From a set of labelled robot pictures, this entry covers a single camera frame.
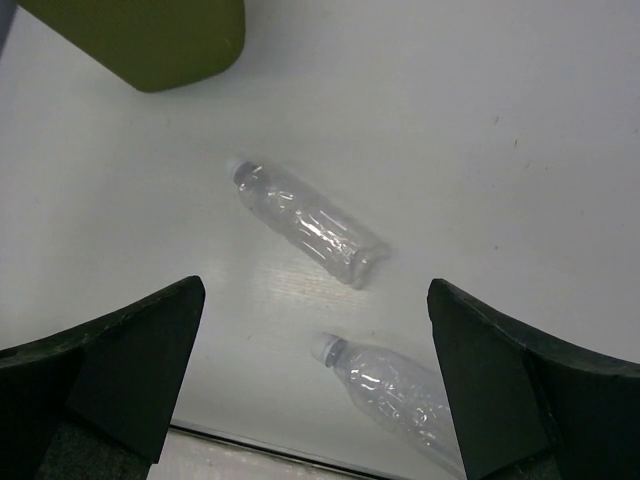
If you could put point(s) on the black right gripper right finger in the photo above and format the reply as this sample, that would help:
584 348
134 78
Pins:
528 405

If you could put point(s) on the olive green mesh bin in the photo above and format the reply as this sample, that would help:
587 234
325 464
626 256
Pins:
152 45

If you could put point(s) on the clear plastic bottle white cap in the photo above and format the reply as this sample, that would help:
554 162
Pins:
296 211

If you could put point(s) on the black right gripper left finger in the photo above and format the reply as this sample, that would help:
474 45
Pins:
96 401

